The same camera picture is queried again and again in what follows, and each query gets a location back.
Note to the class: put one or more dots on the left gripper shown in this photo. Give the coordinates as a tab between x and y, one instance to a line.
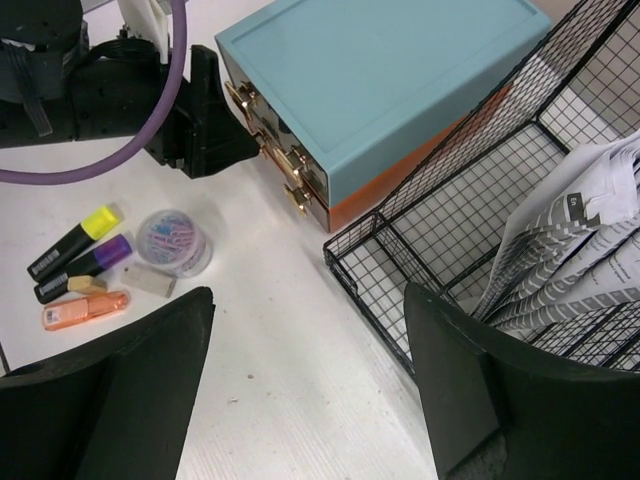
56	87

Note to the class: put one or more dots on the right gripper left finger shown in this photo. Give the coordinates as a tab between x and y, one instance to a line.
117	407

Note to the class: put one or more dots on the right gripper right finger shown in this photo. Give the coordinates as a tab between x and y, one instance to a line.
498	408

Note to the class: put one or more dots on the clear paper clip jar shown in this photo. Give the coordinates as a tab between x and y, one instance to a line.
172	242

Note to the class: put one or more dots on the teal drawer box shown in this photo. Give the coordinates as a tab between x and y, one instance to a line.
348	97

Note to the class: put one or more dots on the white paper sheets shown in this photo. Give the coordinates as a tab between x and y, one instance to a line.
572	246

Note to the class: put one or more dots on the orange highlighter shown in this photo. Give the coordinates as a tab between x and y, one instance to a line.
70	313

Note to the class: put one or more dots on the small beige eraser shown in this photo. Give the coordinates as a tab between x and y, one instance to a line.
86	285

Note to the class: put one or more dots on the grey eraser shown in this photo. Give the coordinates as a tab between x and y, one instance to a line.
148	280

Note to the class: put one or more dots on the yellow cap black highlighter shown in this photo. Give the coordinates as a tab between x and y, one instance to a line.
74	242

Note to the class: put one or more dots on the purple cap black highlighter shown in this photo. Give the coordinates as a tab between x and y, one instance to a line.
92	263

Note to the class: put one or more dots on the black wire mesh organizer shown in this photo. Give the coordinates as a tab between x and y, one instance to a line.
443	225

